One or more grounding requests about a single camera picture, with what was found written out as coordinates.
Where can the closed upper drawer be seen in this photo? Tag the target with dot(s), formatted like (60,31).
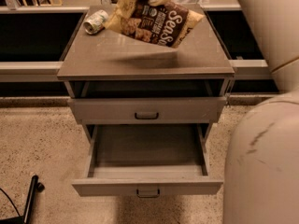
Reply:
(147,110)

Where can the black stand leg left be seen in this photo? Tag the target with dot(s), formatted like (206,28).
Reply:
(25,218)

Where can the grey metal railing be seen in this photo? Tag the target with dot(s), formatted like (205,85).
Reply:
(35,40)

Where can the grey drawer cabinet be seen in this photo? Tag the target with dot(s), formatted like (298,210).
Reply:
(110,65)

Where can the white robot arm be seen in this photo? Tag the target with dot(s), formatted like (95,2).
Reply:
(261,177)

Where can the green white soda can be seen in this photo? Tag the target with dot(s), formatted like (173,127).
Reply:
(95,23)

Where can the open middle drawer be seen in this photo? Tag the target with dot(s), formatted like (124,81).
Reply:
(147,161)

